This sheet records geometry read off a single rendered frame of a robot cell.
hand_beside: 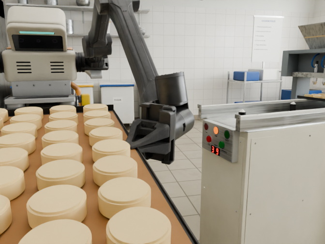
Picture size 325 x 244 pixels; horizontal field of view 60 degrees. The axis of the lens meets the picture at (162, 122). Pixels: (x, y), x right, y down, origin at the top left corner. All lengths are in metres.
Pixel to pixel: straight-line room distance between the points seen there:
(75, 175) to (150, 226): 0.12
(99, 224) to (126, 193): 0.04
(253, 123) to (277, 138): 0.14
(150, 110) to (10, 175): 0.25
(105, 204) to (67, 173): 0.07
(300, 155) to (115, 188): 1.18
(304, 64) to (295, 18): 4.61
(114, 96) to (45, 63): 3.38
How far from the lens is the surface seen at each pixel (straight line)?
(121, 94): 4.59
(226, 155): 1.23
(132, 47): 0.69
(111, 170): 0.31
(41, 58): 1.25
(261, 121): 1.20
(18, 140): 0.43
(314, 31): 1.89
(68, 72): 1.26
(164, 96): 0.54
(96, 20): 1.01
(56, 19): 1.22
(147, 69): 0.66
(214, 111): 1.40
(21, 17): 1.23
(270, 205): 1.36
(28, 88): 1.25
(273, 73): 5.47
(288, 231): 1.52
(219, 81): 5.71
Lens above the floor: 1.10
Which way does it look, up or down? 12 degrees down
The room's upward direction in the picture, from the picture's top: straight up
